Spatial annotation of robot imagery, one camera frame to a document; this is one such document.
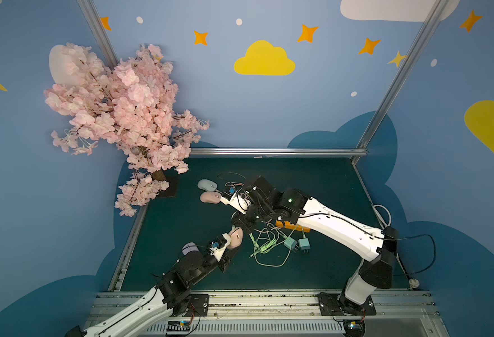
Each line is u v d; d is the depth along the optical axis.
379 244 0.43
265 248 0.78
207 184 1.05
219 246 0.63
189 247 0.86
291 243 0.88
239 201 0.58
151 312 0.54
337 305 0.73
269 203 0.53
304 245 0.87
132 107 0.67
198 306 0.73
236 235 0.70
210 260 0.67
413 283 0.84
